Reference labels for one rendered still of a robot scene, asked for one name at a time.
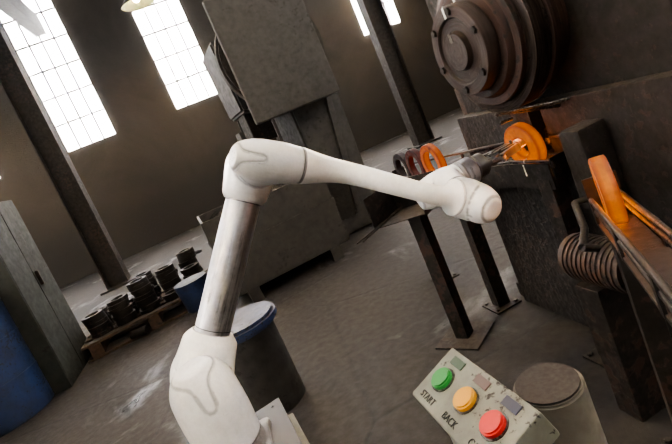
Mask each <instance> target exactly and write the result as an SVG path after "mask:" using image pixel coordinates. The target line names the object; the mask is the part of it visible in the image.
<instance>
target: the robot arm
mask: <svg viewBox="0 0 672 444"><path fill-rule="evenodd" d="M525 145H526V144H525V142H524V141H522V140H521V139H515V140H514V141H513V143H512V140H509V143H508V144H507V143H505V144H503V145H501V146H499V147H497V148H495V149H493V150H491V151H489V152H487V153H484V154H480V153H476V154H474V155H473V156H471V157H464V158H462V159H461V160H459V161H457V162H455V163H453V164H451V165H449V166H445V167H442V168H440V169H437V170H435V171H433V172H432V173H430V174H428V175H427V176H425V177H424V178H423V179H422V180H420V181H417V180H414V179H410V178H407V177H403V176H399V175H396V174H392V173H389V172H385V171H382V170H378V169H374V168H371V167H367V166H363V165H360V164H356V163H352V162H347V161H344V160H340V159H336V158H333V157H329V156H326V155H323V154H320V153H317V152H315V151H312V150H310V149H307V148H304V147H300V146H296V145H293V144H290V143H285V142H280V141H273V140H268V139H254V138H253V139H246V140H242V141H239V142H236V143H235V144H234V145H233V146H232V147H231V149H230V152H229V154H228V156H227V158H226V161H225V168H224V178H223V188H222V192H223V195H224V197H226V199H225V203H224V207H223V211H222V215H221V219H220V224H219V228H218V232H217V236H216V240H215V244H214V249H213V253H212V257H211V261H210V265H209V269H208V273H207V278H206V282H205V286H204V290H203V294H202V298H201V302H200V307H199V311H198V315H197V319H196V323H195V326H193V327H192V328H190V329H189V330H188V331H186V332H185V333H184V334H183V337H182V340H181V343H180V346H179V348H178V351H177V354H176V356H175V358H174V360H173V363H172V365H171V370H170V389H169V401H170V406H171V409H172V411H173V414H174V416H175V418H176V420H177V422H178V424H179V426H180V428H181V429H182V431H183V433H184V435H185V436H186V438H187V440H188V441H189V443H190V444H274V443H273V439H272V434H271V430H270V427H271V421H270V419H269V418H268V417H265V418H263V419H261V420H260V421H259V420H258V418H257V416H256V414H255V411H254V409H253V407H252V405H251V403H250V400H249V398H248V396H247V395H246V393H245V391H244V389H243V387H242V386H241V384H240V382H239V381H238V379H237V377H236V376H235V374H234V372H235V358H236V349H237V342H236V340H235V338H234V336H233V334H232V333H231V328H232V324H233V319H234V315H235V311H236V307H237V302H238V298H239V294H240V289H241V285H242V281H243V277H244V272H245V268H246V264H247V260H248V255H249V251H250V247H251V242H252V238H253V234H254V230H255V225H256V221H257V217H258V212H259V208H260V205H263V204H264V203H265V202H266V200H267V198H268V196H269V193H270V191H271V189H272V187H273V185H277V184H308V183H342V184H348V185H353V186H358V187H362V188H366V189H370V190H374V191H378V192H382V193H386V194H390V195H395V196H399V197H403V198H407V199H411V200H415V201H416V202H417V203H418V204H419V206H420V207H421V208H422V209H424V210H429V209H436V208H438V207H442V209H443V211H444V212H445V213H446V214H447V215H450V216H454V217H457V218H460V219H463V220H466V221H472V222H474V223H480V224H485V223H490V222H492V221H494V220H495V219H496V218H497V217H498V216H499V214H500V212H501V209H502V201H501V198H500V196H499V195H498V193H497V192H496V191H495V190H494V189H493V188H491V187H490V186H488V185H486V184H484V183H482V182H479V181H480V180H481V178H482V177H484V176H486V175H488V174H489V173H490V170H491V165H492V166H494V165H496V164H498V162H500V161H503V162H505V161H507V159H508V158H510V157H511V156H513V155H514V154H516V153H517V152H519V151H521V150H522V147H524V146H525Z"/></svg>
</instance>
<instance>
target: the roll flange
mask: <svg viewBox="0 0 672 444"><path fill-rule="evenodd" d="M542 2H543V5H544V7H545V10H546V13H547V16H548V19H549V24H550V28H551V35H552V60H551V66H550V70H549V74H548V76H547V79H546V81H545V83H544V85H543V87H542V88H541V89H540V91H539V92H538V93H537V94H536V95H535V96H534V97H532V98H531V99H529V100H527V101H526V102H525V103H524V104H523V105H525V104H528V103H530V102H532V101H534V100H536V99H537V98H539V97H540V96H541V95H542V94H543V93H544V91H545V90H546V89H547V87H548V86H549V84H550V82H551V80H552V79H553V78H554V77H555V76H556V75H557V74H558V73H559V71H560V70H561V68H562V66H563V65H564V62H565V60H566V57H567V54H568V50H569V44H570V23H569V17H568V12H567V8H566V5H565V2H564V0H542Z"/></svg>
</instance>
